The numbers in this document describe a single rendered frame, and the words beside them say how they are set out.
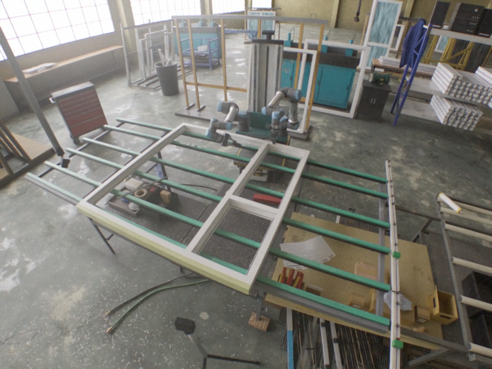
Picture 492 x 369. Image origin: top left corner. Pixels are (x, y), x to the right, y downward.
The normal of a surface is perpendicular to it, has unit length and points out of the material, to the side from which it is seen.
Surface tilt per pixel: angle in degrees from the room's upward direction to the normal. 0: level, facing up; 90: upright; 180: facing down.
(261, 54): 90
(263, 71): 90
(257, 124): 90
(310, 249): 0
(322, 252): 0
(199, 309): 0
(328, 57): 90
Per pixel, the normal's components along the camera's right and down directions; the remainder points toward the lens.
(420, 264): 0.00, -0.75
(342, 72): -0.40, 0.61
